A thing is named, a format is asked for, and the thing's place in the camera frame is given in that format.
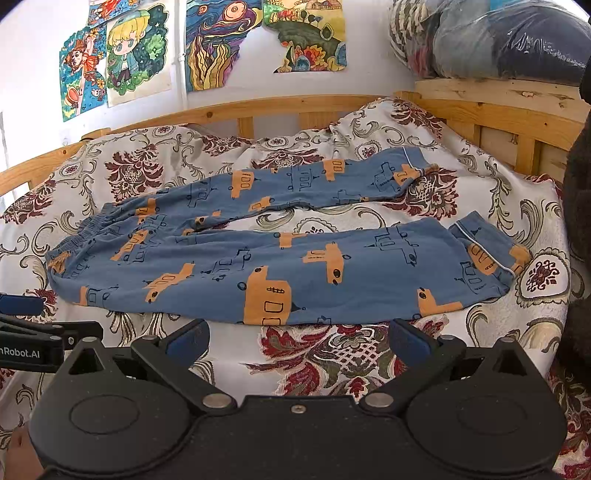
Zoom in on blue pants with orange cars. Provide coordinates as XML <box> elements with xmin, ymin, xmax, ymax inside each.
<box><xmin>46</xmin><ymin>147</ymin><xmax>531</xmax><ymax>326</ymax></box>

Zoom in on person's left hand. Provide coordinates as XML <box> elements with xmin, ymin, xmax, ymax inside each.
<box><xmin>4</xmin><ymin>425</ymin><xmax>44</xmax><ymax>480</ymax></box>

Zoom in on blond anime boy drawing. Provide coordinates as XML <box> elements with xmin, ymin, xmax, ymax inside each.
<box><xmin>106</xmin><ymin>1</ymin><xmax>171</xmax><ymax>107</ymax></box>

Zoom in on striped patterned cushion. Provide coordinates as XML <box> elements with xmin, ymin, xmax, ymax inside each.
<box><xmin>389</xmin><ymin>0</ymin><xmax>440</xmax><ymax>79</ymax></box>

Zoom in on swirly starry night painting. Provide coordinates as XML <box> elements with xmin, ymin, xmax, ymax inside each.
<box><xmin>184</xmin><ymin>0</ymin><xmax>263</xmax><ymax>93</ymax></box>

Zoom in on plastic bagged bedding bundle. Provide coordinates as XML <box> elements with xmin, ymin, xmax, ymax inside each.
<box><xmin>432</xmin><ymin>1</ymin><xmax>590</xmax><ymax>86</ymax></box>

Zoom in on colourful landscape painting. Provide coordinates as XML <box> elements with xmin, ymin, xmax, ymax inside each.
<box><xmin>262</xmin><ymin>0</ymin><xmax>348</xmax><ymax>74</ymax></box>

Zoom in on wooden bed frame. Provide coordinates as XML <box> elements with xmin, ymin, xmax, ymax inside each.
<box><xmin>0</xmin><ymin>78</ymin><xmax>591</xmax><ymax>197</ymax></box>

